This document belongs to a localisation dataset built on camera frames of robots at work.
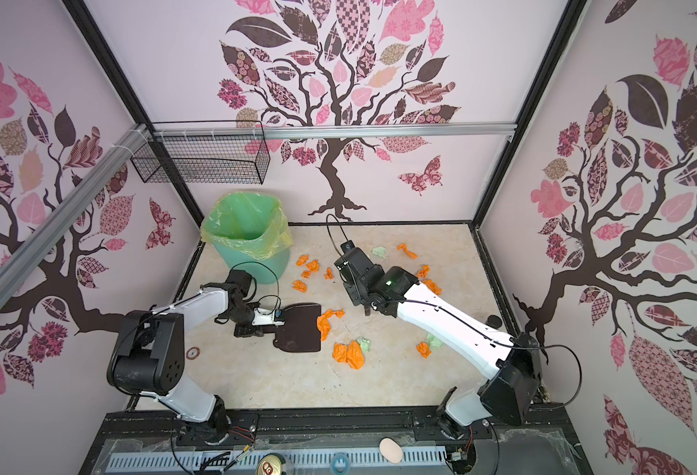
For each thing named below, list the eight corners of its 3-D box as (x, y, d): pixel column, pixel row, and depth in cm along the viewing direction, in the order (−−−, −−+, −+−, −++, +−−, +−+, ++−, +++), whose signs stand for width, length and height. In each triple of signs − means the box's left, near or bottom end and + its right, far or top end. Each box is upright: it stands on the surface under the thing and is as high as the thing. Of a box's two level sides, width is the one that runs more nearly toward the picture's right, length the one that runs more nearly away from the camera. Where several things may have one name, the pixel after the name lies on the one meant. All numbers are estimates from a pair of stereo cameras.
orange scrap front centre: (332, 369, 85) (332, 367, 84) (334, 343, 90) (333, 340, 89) (363, 369, 85) (364, 367, 84) (363, 343, 90) (363, 340, 89)
